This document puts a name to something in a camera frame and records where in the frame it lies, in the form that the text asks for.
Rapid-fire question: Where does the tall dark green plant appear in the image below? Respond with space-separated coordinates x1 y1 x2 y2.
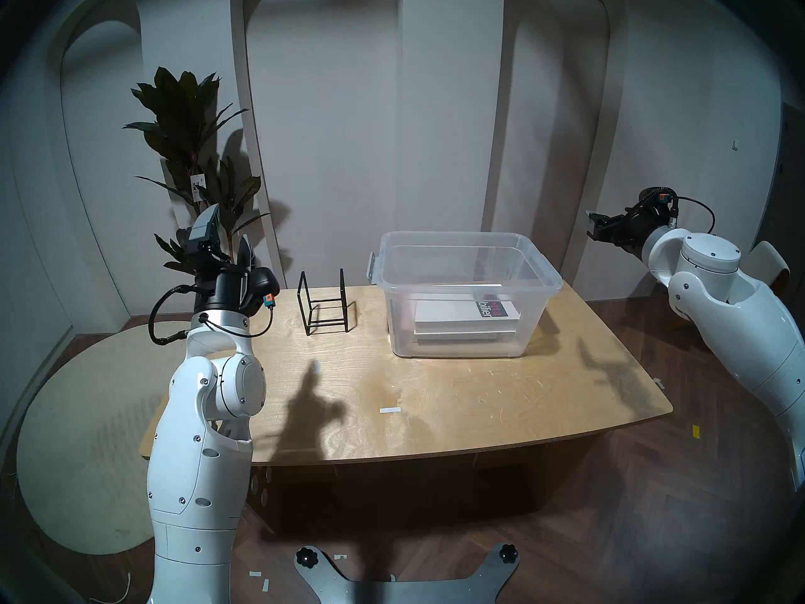
123 67 271 296

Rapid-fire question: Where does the light wooden table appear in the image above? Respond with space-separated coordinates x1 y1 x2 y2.
138 285 674 535

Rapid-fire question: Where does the brown Homes book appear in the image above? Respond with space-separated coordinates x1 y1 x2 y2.
414 329 505 346

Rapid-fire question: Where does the round beige rug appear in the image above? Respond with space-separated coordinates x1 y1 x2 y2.
16 321 191 556

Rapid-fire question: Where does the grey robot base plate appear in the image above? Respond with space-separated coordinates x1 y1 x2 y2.
294 543 521 604

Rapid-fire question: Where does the white wooden armchair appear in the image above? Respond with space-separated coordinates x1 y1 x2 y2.
668 241 791 333

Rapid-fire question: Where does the white floor cable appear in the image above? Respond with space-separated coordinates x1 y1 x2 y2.
88 571 132 604

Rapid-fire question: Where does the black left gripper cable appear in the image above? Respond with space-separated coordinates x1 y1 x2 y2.
148 285 276 347

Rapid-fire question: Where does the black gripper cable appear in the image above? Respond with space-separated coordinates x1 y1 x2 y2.
148 285 276 347
667 194 717 236

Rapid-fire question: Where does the white Arietta book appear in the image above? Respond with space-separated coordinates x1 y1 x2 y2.
414 298 522 333

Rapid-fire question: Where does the clear plastic storage box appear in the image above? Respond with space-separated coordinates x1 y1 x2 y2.
369 232 565 360

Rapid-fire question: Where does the black wire book stand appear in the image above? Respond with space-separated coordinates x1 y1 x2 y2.
297 269 357 337

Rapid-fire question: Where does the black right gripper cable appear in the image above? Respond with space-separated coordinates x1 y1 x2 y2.
667 194 717 236

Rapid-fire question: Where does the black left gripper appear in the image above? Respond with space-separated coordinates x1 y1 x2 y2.
191 233 282 318

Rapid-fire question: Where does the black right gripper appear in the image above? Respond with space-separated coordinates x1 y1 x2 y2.
604 190 677 261

